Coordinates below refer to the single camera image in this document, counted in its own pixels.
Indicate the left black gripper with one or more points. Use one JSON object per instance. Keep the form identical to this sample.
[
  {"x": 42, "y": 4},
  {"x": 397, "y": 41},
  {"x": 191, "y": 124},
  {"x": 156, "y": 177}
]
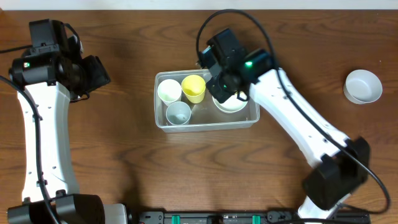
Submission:
[{"x": 102, "y": 77}]

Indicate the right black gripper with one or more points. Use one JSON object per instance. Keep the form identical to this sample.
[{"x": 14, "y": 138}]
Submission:
[{"x": 216, "y": 85}]

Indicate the white plastic bowl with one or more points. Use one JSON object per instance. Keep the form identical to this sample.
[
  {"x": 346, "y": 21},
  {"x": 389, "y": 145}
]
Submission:
[{"x": 231, "y": 105}]

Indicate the yellow plastic cup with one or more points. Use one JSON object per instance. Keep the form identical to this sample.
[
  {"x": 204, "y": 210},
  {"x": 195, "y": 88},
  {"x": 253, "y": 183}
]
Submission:
[{"x": 194, "y": 86}]

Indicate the grey plastic cup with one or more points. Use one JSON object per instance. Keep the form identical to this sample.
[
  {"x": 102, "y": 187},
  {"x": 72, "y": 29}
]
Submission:
[{"x": 178, "y": 113}]

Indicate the white plastic cup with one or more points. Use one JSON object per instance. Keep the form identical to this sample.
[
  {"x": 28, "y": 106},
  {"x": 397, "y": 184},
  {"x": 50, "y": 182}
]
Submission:
[{"x": 169, "y": 91}]

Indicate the grey plastic bowl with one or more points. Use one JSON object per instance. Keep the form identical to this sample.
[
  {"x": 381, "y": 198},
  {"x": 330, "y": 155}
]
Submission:
[{"x": 362, "y": 87}]

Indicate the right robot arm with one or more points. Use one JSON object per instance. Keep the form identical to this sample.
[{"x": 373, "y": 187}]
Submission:
[{"x": 338, "y": 162}]

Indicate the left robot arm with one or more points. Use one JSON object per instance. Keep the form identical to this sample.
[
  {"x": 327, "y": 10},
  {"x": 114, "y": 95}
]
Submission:
[{"x": 51, "y": 74}]

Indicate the clear plastic container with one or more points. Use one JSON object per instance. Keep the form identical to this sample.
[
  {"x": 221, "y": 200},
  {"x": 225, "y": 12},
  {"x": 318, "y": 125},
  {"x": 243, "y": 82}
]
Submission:
[{"x": 205, "y": 115}]

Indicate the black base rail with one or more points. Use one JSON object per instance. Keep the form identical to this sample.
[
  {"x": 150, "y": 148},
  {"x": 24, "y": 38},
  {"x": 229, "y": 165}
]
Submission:
[{"x": 239, "y": 217}]

